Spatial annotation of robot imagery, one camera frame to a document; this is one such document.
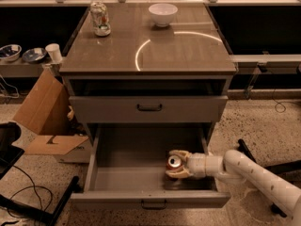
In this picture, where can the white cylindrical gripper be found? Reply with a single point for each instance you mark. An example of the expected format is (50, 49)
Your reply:
(198, 165)

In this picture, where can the red coke can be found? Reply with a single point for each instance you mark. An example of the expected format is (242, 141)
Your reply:
(173, 165)

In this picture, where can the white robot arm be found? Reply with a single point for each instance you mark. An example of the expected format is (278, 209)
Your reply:
(234, 168)

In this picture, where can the open middle drawer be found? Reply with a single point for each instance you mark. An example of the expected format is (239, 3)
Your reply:
(127, 169)

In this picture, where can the grey drawer cabinet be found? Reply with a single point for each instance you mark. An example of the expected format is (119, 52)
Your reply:
(139, 58)

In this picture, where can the closed top drawer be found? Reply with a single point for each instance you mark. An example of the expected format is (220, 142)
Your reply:
(151, 109)

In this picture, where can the white green soda can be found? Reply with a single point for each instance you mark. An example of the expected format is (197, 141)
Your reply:
(100, 19)

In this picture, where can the black chair leg right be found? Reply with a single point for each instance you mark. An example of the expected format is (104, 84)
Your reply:
(279, 169)

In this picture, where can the grey side shelf right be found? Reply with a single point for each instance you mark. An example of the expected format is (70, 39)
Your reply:
(278, 64)

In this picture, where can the grey side shelf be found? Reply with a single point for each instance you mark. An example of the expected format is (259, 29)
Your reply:
(278, 64)
(21, 69)

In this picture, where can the brown cardboard box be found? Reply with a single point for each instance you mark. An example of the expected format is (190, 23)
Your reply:
(44, 112)

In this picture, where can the white ceramic bowl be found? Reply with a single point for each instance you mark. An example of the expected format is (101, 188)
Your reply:
(162, 14)

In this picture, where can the white paper cup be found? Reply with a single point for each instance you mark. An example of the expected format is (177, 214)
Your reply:
(53, 50)

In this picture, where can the blue patterned bowl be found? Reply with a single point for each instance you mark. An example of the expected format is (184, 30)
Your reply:
(34, 55)

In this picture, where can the grey side shelf left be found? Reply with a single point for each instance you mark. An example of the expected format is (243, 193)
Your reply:
(21, 69)

